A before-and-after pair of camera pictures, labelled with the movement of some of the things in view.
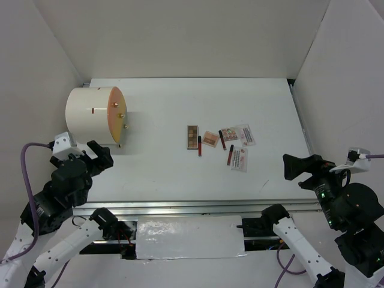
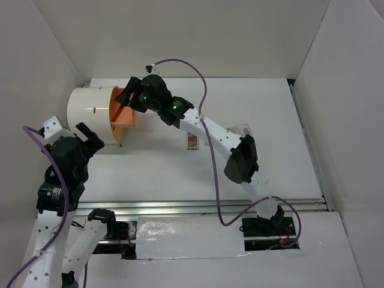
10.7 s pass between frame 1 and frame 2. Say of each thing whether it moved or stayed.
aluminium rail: stayed
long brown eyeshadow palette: stayed
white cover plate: stayed
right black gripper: moved
